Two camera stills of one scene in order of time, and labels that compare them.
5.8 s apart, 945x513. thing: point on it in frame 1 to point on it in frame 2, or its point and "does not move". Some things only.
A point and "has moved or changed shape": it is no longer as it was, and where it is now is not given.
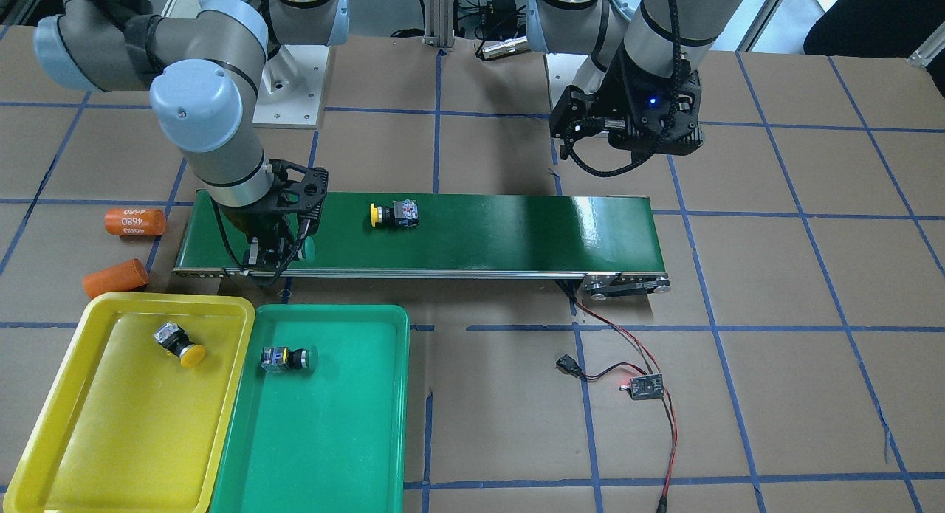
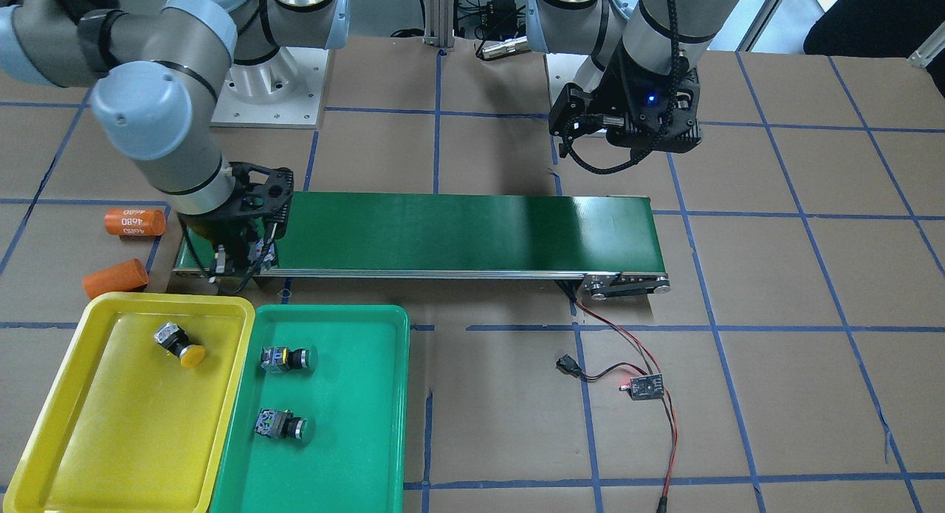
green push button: [308, 250] to [280, 424]
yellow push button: [175, 340] does not move
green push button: [278, 359] does not move
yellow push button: [404, 213] has moved or changed shape
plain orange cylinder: [124, 276] does not move
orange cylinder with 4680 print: [128, 221] does not move
